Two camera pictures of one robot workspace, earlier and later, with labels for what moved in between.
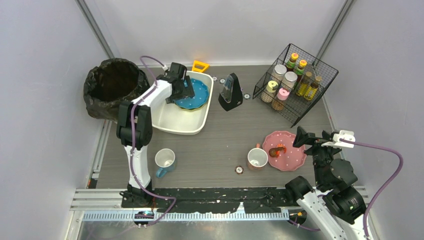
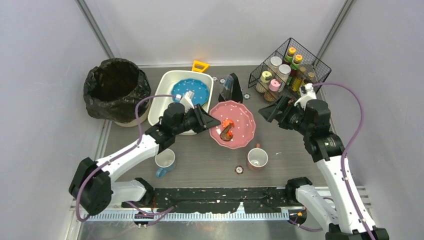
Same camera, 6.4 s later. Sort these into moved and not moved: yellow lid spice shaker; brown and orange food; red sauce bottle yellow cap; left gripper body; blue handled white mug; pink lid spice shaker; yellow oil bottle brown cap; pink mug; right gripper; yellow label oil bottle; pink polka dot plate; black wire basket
Moved: yellow lid spice shaker; black wire basket; brown and orange food; left gripper body; red sauce bottle yellow cap; yellow oil bottle brown cap; yellow label oil bottle; pink lid spice shaker; right gripper; pink polka dot plate
Not moved: blue handled white mug; pink mug
